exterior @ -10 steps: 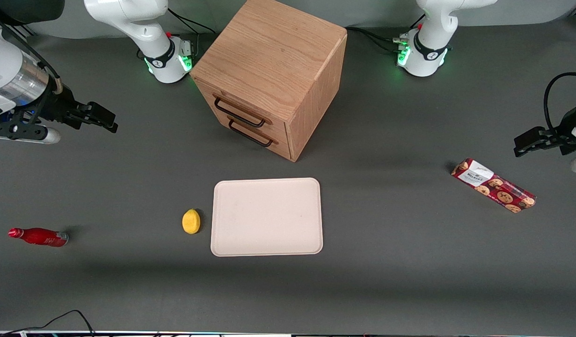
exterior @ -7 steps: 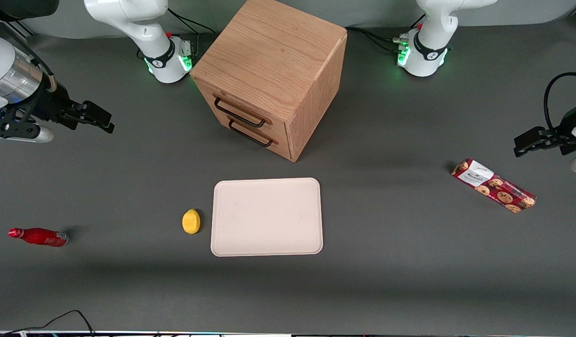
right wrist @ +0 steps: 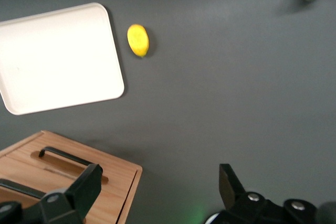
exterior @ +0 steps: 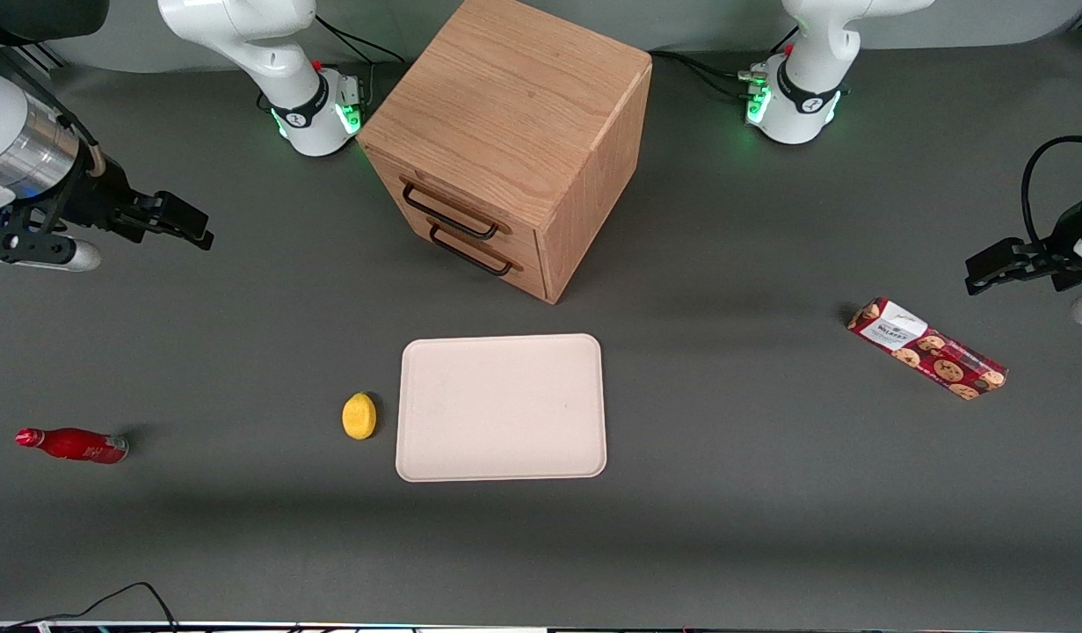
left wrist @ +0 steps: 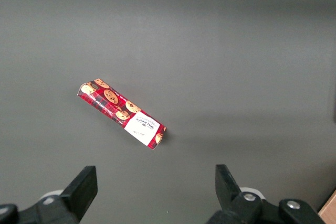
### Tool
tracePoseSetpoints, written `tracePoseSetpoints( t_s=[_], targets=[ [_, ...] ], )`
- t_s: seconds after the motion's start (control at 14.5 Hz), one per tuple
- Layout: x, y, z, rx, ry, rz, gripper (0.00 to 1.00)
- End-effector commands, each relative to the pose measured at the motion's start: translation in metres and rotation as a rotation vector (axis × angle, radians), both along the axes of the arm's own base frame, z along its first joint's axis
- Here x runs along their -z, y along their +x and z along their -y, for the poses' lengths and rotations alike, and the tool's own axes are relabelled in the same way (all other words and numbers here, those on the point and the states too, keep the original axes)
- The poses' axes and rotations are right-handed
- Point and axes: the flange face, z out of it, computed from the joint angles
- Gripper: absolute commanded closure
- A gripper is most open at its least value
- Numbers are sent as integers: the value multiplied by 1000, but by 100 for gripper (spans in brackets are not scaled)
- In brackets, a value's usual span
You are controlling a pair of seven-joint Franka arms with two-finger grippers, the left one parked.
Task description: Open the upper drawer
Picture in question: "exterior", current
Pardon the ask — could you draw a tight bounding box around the black cable along right arm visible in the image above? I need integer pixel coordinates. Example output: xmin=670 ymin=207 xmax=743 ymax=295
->
xmin=0 ymin=31 xmax=102 ymax=168

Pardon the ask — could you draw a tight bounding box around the black metal drawer handle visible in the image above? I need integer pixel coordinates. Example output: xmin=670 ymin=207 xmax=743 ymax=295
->
xmin=428 ymin=222 xmax=513 ymax=277
xmin=401 ymin=178 xmax=500 ymax=241

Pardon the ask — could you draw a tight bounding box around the aluminium frame rail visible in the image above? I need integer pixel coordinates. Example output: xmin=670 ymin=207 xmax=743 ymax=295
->
xmin=0 ymin=18 xmax=69 ymax=73

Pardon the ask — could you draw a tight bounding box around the black looped left gripper cable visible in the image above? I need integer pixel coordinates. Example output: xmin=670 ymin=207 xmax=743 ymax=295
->
xmin=1021 ymin=135 xmax=1082 ymax=251

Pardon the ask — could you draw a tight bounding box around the wooden drawer with grasped handle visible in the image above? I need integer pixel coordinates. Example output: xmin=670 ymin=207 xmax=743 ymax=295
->
xmin=362 ymin=148 xmax=545 ymax=266

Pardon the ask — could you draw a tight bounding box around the beige rectangular tray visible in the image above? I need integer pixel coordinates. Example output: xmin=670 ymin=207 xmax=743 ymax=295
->
xmin=396 ymin=333 xmax=608 ymax=483

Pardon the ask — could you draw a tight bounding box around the wooden drawer cabinet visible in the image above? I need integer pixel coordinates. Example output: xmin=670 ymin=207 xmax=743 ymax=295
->
xmin=356 ymin=0 xmax=654 ymax=306

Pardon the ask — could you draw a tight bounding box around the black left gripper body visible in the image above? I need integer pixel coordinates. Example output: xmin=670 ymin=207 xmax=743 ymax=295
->
xmin=1028 ymin=189 xmax=1082 ymax=291

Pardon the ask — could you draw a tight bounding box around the thin black table-edge cable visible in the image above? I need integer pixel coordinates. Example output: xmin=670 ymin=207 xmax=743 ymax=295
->
xmin=4 ymin=582 xmax=179 ymax=632

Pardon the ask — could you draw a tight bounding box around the red bottle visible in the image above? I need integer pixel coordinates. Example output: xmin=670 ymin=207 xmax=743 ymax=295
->
xmin=15 ymin=427 xmax=130 ymax=465

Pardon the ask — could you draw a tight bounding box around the red cookie box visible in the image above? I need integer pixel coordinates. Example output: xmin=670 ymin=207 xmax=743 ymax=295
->
xmin=846 ymin=297 xmax=1008 ymax=402

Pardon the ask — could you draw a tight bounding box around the black left arm base cable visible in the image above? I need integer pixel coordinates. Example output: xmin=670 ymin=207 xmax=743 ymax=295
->
xmin=681 ymin=62 xmax=759 ymax=100
xmin=650 ymin=50 xmax=761 ymax=82

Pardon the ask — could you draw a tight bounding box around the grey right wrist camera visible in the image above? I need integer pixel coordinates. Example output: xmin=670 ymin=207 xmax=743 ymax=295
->
xmin=0 ymin=230 xmax=102 ymax=272

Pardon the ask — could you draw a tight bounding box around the yellow lemon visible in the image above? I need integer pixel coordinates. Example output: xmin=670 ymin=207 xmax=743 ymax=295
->
xmin=342 ymin=392 xmax=378 ymax=440

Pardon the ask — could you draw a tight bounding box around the black arm base cable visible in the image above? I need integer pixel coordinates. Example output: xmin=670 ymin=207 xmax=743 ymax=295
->
xmin=650 ymin=50 xmax=761 ymax=82
xmin=681 ymin=62 xmax=759 ymax=100
xmin=315 ymin=13 xmax=407 ymax=106

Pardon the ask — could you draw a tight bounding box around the wooden drawer with free handle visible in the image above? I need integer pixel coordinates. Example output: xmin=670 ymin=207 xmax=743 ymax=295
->
xmin=391 ymin=207 xmax=552 ymax=302

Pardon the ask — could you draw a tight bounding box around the black right arm base cable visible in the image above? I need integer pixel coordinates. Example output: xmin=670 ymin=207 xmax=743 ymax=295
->
xmin=315 ymin=13 xmax=407 ymax=106

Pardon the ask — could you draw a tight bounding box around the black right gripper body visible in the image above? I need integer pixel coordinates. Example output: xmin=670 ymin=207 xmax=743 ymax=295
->
xmin=59 ymin=156 xmax=157 ymax=234

